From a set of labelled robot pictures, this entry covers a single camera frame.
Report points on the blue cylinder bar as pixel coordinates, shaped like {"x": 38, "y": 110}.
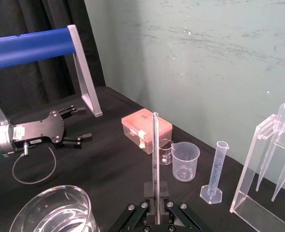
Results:
{"x": 28, "y": 48}

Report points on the small glass beaker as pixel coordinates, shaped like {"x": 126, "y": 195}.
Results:
{"x": 165, "y": 154}

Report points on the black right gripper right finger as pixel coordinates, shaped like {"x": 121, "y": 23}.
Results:
{"x": 164, "y": 193}

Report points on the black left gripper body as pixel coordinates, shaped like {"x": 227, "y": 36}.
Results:
{"x": 40, "y": 131}

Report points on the clear acrylic pipette rack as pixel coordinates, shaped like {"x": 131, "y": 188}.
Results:
{"x": 247, "y": 174}

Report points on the grey triangular stand frame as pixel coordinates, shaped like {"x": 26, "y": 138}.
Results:
{"x": 85, "y": 79}

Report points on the clear plastic measuring cup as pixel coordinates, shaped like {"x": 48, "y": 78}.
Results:
{"x": 184, "y": 162}

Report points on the plastic graduated cylinder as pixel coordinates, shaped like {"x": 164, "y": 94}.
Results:
{"x": 217, "y": 169}

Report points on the glass thermometer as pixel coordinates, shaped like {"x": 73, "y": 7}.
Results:
{"x": 156, "y": 145}

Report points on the black curtain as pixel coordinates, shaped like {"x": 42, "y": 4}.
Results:
{"x": 43, "y": 14}

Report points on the black table cloth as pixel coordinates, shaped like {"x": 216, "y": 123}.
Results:
{"x": 103, "y": 164}

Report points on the large glass beaker with water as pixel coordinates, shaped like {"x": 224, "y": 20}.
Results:
{"x": 52, "y": 212}

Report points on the white tape strip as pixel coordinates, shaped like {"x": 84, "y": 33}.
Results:
{"x": 142, "y": 140}

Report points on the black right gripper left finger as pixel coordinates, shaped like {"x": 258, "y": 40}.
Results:
{"x": 148, "y": 193}

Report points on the clear box with pink lid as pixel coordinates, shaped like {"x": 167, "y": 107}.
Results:
{"x": 137, "y": 123}

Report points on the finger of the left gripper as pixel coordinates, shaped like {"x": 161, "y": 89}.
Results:
{"x": 77, "y": 139}
{"x": 72, "y": 110}

